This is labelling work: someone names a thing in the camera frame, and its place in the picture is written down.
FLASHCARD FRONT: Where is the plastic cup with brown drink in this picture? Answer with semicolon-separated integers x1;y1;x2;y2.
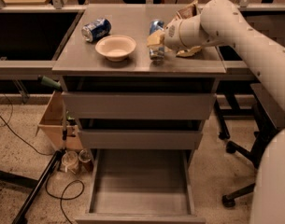
78;149;93;172

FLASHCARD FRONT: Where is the grey middle drawer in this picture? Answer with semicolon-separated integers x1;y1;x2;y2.
78;119;203;149

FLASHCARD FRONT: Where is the grey top drawer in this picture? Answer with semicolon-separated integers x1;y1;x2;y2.
63;77;216;120

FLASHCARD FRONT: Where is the grey bottom drawer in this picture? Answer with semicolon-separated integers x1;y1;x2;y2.
76;149;206;224

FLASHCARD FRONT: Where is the wooden box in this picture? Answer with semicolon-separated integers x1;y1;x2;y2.
38;91;83;151

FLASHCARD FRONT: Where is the black floor cable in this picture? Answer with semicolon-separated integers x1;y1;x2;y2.
44;171;86;224

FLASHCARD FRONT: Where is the green handle tool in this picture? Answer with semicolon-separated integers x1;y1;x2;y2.
38;76;62;91

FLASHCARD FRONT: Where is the black tripod stand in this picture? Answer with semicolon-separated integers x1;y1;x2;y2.
12;105;67;224

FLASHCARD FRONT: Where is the grey drawer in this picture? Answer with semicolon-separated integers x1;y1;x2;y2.
78;119;203;149
63;77;216;120
76;149;206;224

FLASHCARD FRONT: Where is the grey desk frame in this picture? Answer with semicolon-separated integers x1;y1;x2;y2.
0;3;285;81

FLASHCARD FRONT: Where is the black office chair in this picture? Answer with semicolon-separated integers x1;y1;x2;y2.
221;83;278;208

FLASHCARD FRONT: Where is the redbull can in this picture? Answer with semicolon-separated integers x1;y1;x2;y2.
150;20;164;62

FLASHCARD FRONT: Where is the clear plastic cup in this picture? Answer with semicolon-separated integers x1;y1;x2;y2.
62;151;79;175

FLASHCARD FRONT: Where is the blue pepsi can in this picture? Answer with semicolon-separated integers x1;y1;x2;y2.
81;18;111;42

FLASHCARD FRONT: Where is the brown yellow chip bag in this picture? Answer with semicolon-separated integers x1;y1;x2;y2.
175;0;202;58

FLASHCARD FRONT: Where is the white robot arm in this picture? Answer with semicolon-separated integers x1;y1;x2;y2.
147;0;285;224

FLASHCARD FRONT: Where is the grey drawer cabinet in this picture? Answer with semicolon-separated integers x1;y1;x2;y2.
51;3;227;161

